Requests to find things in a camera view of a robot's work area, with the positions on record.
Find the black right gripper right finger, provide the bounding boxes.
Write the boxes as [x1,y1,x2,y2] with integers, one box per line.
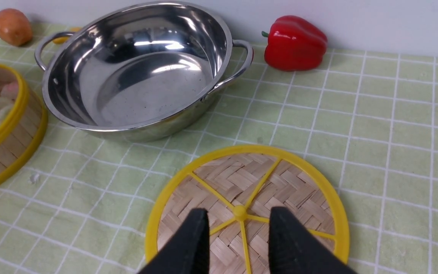
[269,207,355,274]

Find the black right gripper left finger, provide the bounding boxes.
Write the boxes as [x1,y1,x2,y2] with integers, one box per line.
[139,208,210,274]

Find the woven bamboo steamer lid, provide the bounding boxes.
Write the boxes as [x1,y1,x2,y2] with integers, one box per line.
[145,145,350,274]

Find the bamboo steamer basket yellow rim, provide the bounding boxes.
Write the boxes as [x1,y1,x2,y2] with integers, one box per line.
[0,64,48,184]

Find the green checked tablecloth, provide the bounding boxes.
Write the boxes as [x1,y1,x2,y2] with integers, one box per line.
[0,46,438,274]

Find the red bell pepper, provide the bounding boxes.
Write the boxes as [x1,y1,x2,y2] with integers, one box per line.
[261,15,328,72]

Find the green dumpling right edge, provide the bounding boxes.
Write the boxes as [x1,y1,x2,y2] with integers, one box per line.
[0,104,14,123]

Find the yellow banana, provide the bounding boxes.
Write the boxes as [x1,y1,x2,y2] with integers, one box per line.
[52,27,81,45]

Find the stainless steel two-handled pot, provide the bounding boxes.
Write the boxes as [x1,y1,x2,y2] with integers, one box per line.
[34,1,254,142]

